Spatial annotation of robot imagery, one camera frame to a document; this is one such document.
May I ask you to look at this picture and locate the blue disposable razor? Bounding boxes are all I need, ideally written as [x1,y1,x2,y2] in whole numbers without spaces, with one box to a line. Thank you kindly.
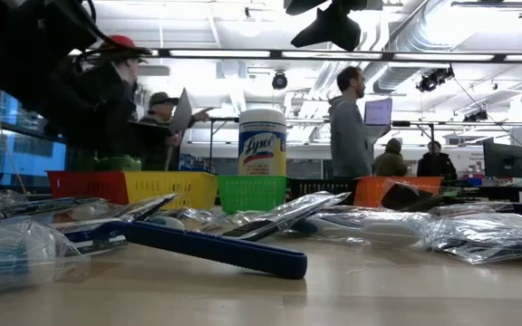
[63,219,309,281]

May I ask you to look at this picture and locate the grey metal clips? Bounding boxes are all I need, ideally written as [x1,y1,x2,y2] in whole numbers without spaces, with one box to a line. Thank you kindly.
[118,191,184,224]

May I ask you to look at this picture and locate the long ceiling light bar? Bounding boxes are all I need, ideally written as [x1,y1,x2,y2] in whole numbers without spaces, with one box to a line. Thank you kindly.
[68,46,522,64]

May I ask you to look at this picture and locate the open laptop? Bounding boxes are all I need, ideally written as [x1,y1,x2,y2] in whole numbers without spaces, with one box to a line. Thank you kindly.
[363,97,394,127]

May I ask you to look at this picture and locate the person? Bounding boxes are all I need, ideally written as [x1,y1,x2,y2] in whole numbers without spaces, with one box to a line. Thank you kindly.
[416,139,459,181]
[47,34,151,173]
[137,91,215,172]
[372,138,410,177]
[327,65,393,178]

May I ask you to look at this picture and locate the Lysol wipes canister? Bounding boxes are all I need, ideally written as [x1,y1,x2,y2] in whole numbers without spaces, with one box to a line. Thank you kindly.
[237,108,288,177]

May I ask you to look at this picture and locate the black plastic basket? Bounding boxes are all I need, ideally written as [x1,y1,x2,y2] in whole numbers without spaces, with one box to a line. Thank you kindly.
[286,177,360,203]

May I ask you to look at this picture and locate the grey laptop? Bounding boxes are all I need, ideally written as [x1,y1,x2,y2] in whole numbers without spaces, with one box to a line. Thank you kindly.
[169,87,194,133]

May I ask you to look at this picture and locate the orange plastic basket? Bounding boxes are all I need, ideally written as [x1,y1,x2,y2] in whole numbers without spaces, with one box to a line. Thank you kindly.
[353,176,444,208]

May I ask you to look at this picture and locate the green plastic basket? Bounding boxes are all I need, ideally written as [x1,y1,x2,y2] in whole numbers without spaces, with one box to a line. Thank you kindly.
[217,175,288,215]

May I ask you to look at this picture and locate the black computer monitor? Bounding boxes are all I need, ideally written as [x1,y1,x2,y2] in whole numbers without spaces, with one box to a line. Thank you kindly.
[482,141,522,179]

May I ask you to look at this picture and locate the yellow plastic basket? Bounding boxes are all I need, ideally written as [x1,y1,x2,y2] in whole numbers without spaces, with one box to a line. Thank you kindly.
[122,170,219,211]

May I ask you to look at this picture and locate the dark office desk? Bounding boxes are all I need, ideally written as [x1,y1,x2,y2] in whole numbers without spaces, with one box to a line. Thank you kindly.
[478,184,522,205]

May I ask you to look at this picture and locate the red plastic basket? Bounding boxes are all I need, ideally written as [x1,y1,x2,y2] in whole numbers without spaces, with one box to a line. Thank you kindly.
[46,169,129,206]

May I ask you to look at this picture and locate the black-framed window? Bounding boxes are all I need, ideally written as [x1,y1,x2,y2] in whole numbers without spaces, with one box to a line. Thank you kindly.
[0,79,70,189]

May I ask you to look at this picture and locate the black dome security camera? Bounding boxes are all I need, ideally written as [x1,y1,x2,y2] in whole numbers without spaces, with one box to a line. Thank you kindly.
[271,71,289,91]

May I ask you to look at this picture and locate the silver ventilation duct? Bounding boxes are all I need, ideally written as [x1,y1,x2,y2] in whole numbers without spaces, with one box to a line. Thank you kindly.
[385,0,475,91]

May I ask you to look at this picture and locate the black ceiling camera cluster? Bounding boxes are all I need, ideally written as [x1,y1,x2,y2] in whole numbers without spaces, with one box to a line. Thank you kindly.
[414,64,456,94]

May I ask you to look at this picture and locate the yellow extension cable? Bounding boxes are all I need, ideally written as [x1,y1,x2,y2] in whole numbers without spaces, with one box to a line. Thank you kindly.
[0,81,27,194]

